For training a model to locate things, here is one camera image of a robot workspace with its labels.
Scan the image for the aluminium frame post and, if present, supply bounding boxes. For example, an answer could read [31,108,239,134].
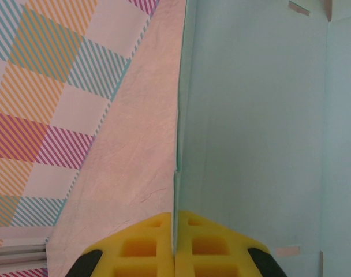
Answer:
[0,244,47,268]

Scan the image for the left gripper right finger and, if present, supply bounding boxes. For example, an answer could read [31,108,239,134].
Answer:
[174,209,287,277]

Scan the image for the plaid patterned backdrop panel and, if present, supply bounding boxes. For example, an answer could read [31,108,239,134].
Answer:
[0,0,160,246]
[0,267,49,277]

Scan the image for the light teal paper box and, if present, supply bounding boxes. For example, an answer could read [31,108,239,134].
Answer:
[171,0,351,277]

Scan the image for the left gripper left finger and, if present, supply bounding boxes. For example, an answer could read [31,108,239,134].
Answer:
[67,212,174,277]

